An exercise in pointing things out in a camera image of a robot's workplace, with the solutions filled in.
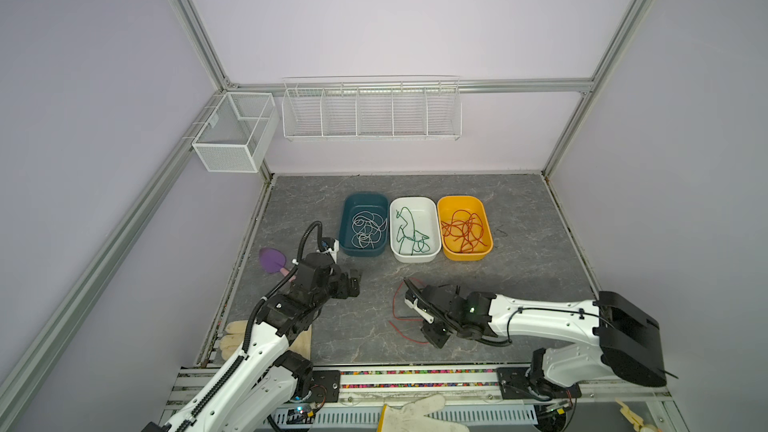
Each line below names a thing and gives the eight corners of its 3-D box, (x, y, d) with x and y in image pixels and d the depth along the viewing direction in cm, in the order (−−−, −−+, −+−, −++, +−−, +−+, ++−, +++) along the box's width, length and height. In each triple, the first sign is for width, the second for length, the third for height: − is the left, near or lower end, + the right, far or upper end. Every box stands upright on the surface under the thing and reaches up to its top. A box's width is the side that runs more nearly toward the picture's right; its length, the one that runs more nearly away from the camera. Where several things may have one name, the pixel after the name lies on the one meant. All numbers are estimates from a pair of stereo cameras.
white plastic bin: (389, 263, 98) (388, 254, 93) (390, 206, 113) (389, 196, 108) (442, 263, 98) (445, 254, 93) (436, 206, 113) (438, 196, 108)
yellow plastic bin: (441, 261, 98) (444, 251, 93) (435, 206, 113) (437, 195, 108) (490, 261, 98) (495, 251, 93) (477, 206, 113) (481, 195, 108)
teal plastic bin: (338, 257, 100) (335, 249, 95) (346, 201, 115) (344, 192, 111) (388, 257, 100) (387, 249, 95) (389, 201, 115) (388, 192, 111)
